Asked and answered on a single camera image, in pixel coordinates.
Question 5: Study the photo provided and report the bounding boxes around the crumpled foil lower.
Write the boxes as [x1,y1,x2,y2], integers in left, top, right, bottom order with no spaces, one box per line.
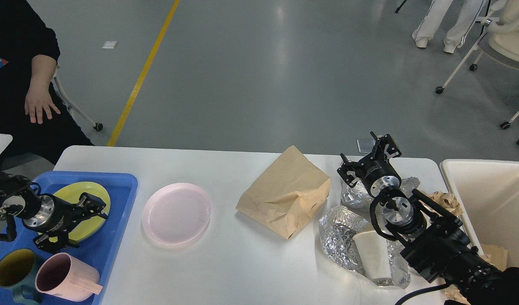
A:
[319,206,410,289]

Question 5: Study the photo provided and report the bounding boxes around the walking person white trousers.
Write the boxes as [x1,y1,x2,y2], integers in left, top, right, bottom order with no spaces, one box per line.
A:
[412,0,485,54]

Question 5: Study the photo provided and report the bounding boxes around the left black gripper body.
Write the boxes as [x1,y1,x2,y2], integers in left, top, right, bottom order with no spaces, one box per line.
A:
[22,194,79,236]

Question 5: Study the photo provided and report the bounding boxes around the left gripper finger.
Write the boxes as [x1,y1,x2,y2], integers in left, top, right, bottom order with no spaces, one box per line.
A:
[73,192,108,221]
[33,230,80,254]

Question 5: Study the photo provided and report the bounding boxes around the grey floor plate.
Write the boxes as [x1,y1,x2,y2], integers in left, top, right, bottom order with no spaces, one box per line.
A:
[357,139,376,154]

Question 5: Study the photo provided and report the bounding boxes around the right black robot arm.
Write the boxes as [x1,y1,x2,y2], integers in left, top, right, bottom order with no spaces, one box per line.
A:
[337,133,519,305]

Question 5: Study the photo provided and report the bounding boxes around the blue plastic tray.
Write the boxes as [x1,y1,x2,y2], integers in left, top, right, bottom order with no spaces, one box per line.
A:
[0,171,138,305]

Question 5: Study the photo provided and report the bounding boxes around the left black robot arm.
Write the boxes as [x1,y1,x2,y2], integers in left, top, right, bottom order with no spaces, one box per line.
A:
[0,172,108,254]

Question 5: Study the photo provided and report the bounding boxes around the white paper cup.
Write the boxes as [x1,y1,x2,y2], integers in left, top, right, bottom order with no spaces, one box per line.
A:
[353,230,393,286]

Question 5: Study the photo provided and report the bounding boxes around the crumpled foil upper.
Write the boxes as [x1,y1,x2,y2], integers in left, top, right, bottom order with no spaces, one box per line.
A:
[341,178,412,213]

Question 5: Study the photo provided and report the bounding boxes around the crumpled foil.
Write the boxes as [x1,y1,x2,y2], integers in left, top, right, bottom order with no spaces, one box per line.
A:
[341,178,412,213]
[319,206,410,289]

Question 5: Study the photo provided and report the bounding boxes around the pink mug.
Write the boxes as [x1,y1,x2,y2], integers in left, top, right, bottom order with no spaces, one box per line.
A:
[34,252,104,302]

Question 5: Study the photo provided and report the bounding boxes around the seated person's hand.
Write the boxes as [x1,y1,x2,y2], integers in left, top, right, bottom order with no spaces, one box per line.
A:
[24,87,61,124]

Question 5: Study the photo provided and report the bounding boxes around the crumpled brown paper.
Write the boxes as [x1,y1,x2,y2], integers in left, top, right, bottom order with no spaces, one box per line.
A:
[426,191,464,216]

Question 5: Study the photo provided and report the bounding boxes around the yellow plate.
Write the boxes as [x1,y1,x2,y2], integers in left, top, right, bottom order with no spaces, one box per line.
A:
[50,181,111,243]

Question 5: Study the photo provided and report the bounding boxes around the cream office chair right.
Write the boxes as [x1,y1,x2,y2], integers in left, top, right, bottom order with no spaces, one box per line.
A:
[435,0,519,94]

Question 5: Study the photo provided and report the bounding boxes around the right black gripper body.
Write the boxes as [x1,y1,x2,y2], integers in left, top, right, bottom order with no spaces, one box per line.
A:
[356,158,402,197]

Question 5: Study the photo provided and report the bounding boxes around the brown paper bag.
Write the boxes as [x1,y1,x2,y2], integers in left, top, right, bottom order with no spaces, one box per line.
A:
[236,145,331,239]

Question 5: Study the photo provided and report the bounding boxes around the pink plate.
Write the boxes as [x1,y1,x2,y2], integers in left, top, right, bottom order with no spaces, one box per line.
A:
[142,182,211,247]

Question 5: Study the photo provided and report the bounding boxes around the white chair left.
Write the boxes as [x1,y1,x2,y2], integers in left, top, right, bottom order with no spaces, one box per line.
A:
[52,64,103,131]

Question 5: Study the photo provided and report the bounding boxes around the cream plastic bin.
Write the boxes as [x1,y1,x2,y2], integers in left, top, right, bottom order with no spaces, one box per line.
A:
[440,159,519,267]

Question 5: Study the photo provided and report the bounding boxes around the seated person in black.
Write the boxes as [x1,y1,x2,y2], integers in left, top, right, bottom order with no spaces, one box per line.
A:
[0,0,92,169]

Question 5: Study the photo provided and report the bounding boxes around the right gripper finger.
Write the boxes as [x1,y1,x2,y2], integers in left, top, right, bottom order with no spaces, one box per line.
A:
[370,131,402,161]
[337,154,361,189]

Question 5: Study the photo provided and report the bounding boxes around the teal mug yellow inside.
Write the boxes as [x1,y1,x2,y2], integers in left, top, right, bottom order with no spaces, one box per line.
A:
[0,248,44,305]

